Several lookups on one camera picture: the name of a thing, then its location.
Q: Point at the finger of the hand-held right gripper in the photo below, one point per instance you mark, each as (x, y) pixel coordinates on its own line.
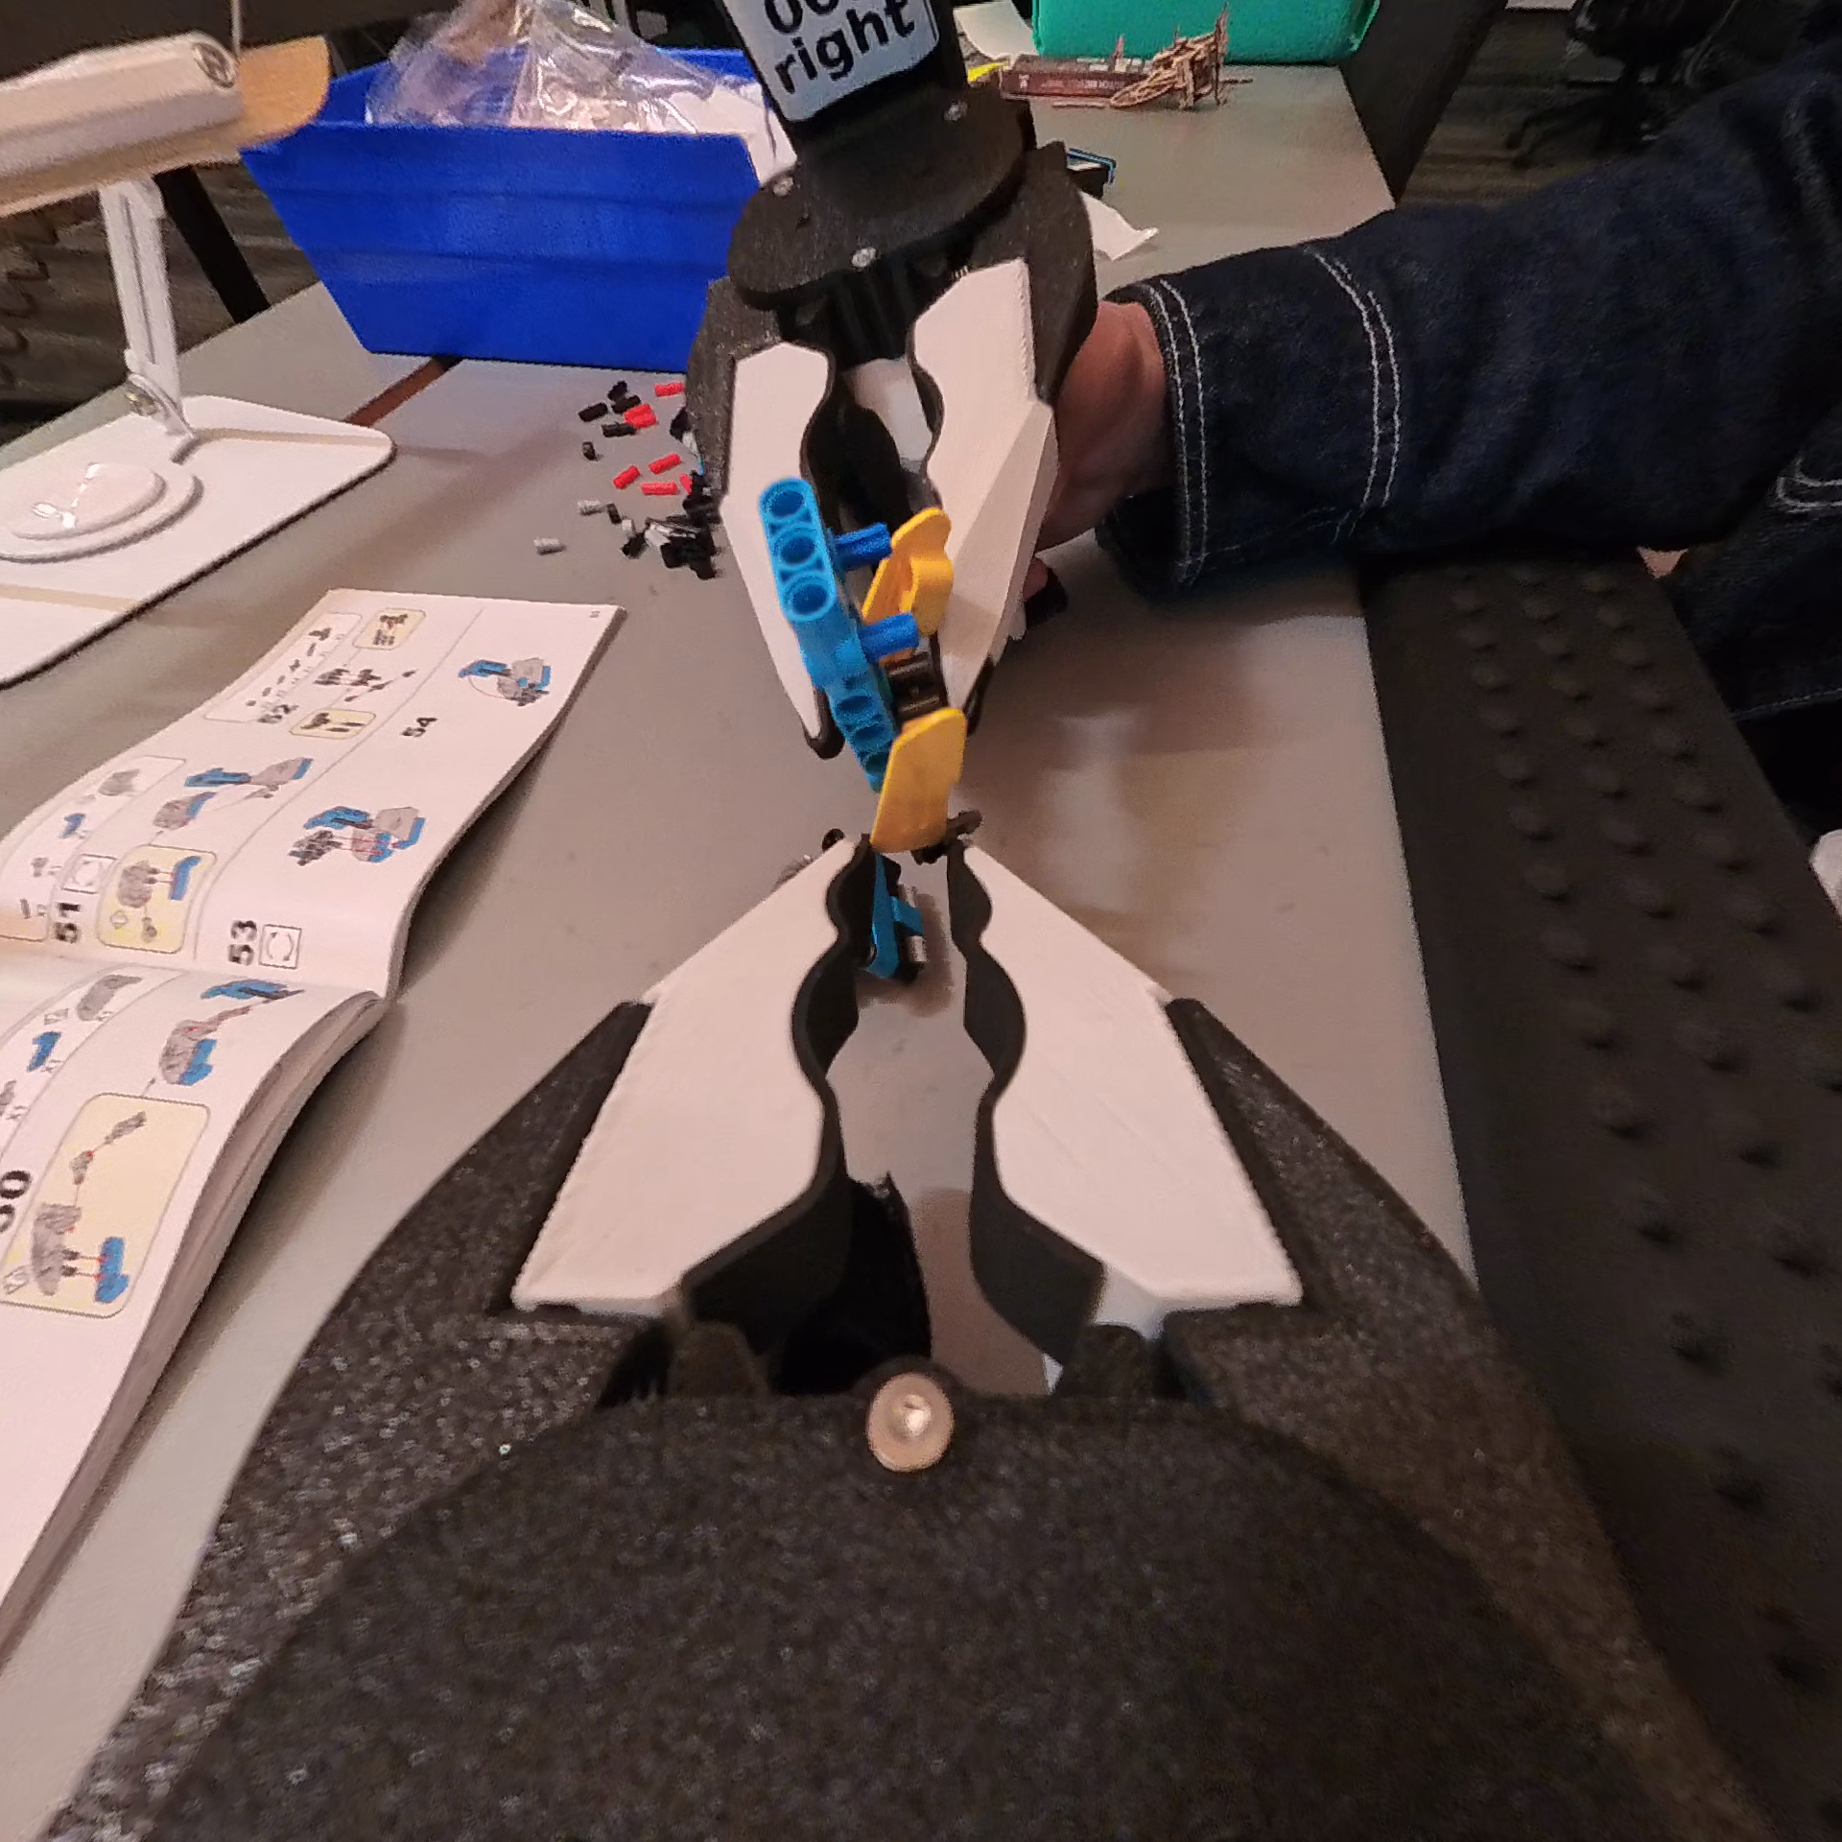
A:
(1001, 462)
(743, 462)

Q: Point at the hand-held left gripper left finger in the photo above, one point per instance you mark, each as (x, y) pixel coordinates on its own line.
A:
(677, 1152)

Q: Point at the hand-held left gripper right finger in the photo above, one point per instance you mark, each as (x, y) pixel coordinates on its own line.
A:
(1139, 1152)

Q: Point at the blue yellow brick assembly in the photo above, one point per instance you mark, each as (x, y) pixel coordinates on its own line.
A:
(851, 633)

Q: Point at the blue beam with black pins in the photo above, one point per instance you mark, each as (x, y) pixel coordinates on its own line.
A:
(887, 916)

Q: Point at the grey desk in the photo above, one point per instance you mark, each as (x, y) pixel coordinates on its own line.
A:
(1210, 778)

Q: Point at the person's right hand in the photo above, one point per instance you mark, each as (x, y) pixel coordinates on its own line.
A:
(1110, 420)

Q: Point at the scattered red black small bricks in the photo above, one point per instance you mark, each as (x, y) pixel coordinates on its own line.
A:
(651, 476)

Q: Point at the crumpled clear plastic bag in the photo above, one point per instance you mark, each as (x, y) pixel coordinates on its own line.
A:
(1110, 226)

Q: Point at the blue storage bin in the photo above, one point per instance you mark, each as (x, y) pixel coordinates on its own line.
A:
(519, 233)

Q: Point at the clear plastic parts bag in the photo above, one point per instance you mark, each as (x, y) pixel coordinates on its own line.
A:
(535, 60)

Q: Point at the open instruction booklet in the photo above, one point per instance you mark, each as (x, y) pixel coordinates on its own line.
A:
(260, 923)

